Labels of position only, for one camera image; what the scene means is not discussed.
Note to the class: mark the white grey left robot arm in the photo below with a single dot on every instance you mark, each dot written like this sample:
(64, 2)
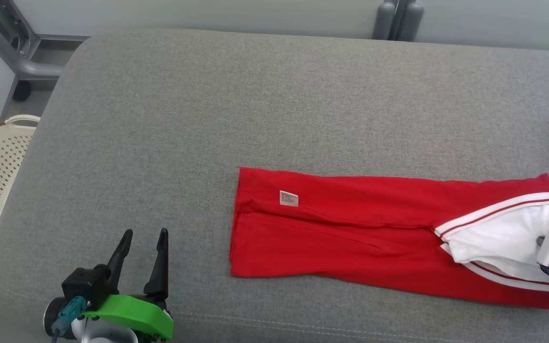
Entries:
(100, 333)

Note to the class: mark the black caster wheel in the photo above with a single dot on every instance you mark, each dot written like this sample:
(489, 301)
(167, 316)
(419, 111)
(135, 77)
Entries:
(21, 90)

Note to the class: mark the grey metal post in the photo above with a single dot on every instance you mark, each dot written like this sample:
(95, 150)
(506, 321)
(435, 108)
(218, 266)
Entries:
(384, 19)
(411, 21)

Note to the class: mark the red white shirt dark print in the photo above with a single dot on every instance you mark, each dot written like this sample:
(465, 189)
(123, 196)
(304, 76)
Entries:
(327, 238)

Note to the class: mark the grey metal frame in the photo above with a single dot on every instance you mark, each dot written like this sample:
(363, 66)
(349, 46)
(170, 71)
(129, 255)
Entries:
(22, 52)

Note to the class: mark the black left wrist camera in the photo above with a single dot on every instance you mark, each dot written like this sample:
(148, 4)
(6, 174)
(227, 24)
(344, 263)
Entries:
(86, 286)

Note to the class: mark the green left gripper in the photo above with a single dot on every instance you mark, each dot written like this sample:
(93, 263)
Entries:
(141, 314)

